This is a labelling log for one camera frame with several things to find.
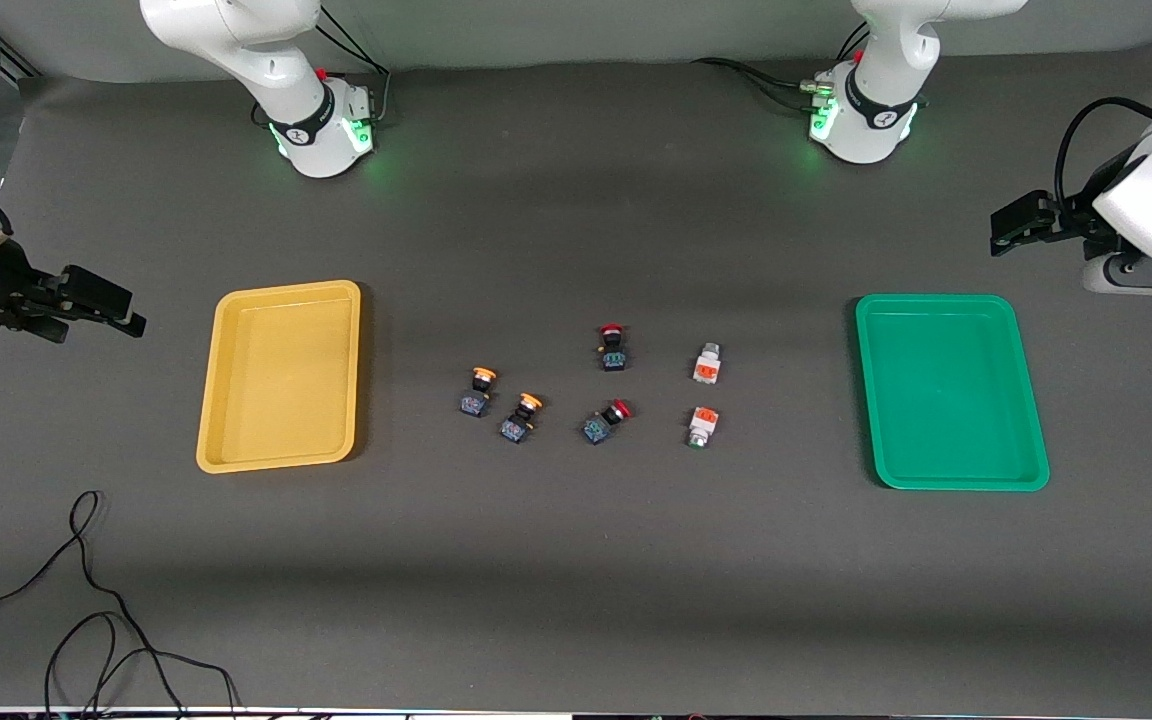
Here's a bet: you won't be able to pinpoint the loose black cable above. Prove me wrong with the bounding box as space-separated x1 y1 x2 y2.
0 490 242 720

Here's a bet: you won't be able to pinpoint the black arm base cables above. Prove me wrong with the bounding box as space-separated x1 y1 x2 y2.
691 22 872 113
314 5 394 126

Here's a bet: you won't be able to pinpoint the yellow plastic tray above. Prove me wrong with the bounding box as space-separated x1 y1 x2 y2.
196 280 362 474

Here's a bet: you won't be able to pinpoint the green plastic tray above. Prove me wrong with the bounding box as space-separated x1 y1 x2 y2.
855 293 1051 492

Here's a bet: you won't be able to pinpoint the aluminium frame rail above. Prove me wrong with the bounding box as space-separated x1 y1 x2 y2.
0 40 39 83

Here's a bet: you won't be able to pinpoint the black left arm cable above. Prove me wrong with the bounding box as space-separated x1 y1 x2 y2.
1054 97 1152 206

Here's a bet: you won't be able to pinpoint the dark grey table cloth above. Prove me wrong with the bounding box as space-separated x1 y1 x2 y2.
0 48 1152 713

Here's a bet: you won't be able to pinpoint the black left arm base cables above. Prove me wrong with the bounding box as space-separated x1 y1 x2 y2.
691 22 872 113

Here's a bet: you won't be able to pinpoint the black right arm base cables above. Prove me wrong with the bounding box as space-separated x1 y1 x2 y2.
314 5 394 126

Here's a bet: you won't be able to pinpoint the yellow push button switch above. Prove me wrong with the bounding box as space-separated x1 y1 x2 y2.
459 366 499 419
499 392 544 445

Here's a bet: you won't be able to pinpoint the red push button switch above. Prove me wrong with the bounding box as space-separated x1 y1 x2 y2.
581 399 633 446
596 323 631 373

